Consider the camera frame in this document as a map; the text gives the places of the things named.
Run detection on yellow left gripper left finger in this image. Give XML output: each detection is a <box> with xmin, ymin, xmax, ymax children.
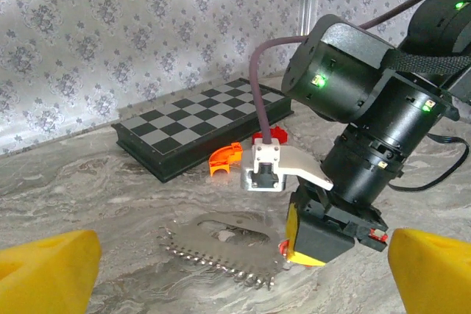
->
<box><xmin>0</xmin><ymin>229</ymin><xmax>102</xmax><ymax>314</ymax></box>

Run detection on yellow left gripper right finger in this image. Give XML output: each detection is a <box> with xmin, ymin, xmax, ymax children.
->
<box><xmin>388</xmin><ymin>227</ymin><xmax>471</xmax><ymax>314</ymax></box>

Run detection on silver keys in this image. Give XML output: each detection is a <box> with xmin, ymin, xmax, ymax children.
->
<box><xmin>157</xmin><ymin>212</ymin><xmax>286</xmax><ymax>290</ymax></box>

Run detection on small red plastic block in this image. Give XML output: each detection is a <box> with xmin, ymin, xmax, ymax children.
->
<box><xmin>252</xmin><ymin>125</ymin><xmax>290</xmax><ymax>146</ymax></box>

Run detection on orange curved plastic piece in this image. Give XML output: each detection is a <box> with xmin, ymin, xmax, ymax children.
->
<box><xmin>208</xmin><ymin>141</ymin><xmax>244</xmax><ymax>177</ymax></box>

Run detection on black and grey chessboard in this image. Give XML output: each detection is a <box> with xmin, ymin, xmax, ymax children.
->
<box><xmin>111</xmin><ymin>77</ymin><xmax>295</xmax><ymax>184</ymax></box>

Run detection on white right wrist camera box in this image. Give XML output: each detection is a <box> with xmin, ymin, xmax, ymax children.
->
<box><xmin>240</xmin><ymin>138</ymin><xmax>335</xmax><ymax>193</ymax></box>

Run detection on thin black wire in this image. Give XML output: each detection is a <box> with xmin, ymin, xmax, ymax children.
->
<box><xmin>388</xmin><ymin>136</ymin><xmax>470</xmax><ymax>193</ymax></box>

